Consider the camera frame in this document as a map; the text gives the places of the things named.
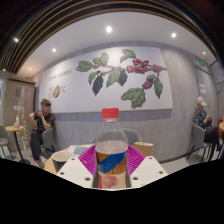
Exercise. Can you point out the dark mug with white inside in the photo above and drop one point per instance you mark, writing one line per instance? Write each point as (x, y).
(61, 159)

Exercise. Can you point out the person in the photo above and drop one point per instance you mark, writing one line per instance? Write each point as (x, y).
(201, 118)
(41, 121)

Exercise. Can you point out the grey upholstered chair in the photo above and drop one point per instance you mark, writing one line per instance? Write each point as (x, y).
(135, 135)
(197, 135)
(48, 138)
(3, 135)

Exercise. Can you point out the green exit sign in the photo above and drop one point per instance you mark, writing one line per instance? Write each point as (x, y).
(201, 62)

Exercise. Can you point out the white paper sheet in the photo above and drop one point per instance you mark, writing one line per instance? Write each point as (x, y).
(78, 150)

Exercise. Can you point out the coffee branch wall mural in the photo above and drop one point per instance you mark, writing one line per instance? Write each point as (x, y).
(83, 93)

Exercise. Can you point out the small cardboard box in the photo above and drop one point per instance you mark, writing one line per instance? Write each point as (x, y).
(144, 148)

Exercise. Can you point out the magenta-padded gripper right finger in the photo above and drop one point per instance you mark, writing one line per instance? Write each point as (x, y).
(148, 171)

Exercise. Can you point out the small round wooden side table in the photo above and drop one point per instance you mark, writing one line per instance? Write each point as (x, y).
(14, 128)

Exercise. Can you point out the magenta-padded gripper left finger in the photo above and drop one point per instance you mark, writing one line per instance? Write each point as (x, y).
(75, 171)

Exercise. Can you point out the white wall notice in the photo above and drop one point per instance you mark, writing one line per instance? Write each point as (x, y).
(202, 88)

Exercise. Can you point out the clear red-capped drink bottle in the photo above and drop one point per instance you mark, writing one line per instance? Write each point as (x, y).
(111, 150)

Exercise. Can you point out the small clear bottle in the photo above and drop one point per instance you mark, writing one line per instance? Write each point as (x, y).
(17, 121)

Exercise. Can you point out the recessed ceiling lights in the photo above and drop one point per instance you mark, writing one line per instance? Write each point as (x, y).
(109, 29)

